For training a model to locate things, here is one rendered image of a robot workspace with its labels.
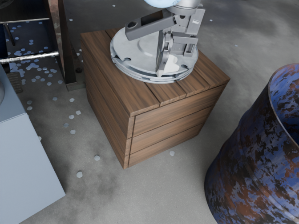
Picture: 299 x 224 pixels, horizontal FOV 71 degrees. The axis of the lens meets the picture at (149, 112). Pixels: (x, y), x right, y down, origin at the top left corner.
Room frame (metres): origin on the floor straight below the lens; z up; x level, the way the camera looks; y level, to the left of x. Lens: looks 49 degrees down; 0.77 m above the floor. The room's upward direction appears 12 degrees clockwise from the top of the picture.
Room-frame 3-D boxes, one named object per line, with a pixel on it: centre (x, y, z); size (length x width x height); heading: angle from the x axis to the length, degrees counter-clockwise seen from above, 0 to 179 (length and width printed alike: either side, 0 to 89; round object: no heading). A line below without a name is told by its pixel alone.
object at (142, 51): (0.63, 0.03, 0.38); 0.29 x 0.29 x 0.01
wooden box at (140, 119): (0.62, 0.03, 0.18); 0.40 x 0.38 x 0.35; 40
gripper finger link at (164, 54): (0.46, 0.00, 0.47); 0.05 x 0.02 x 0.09; 14
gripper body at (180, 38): (0.49, -0.02, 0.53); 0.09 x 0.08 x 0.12; 104
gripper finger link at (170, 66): (0.47, -0.02, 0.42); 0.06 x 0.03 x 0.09; 104
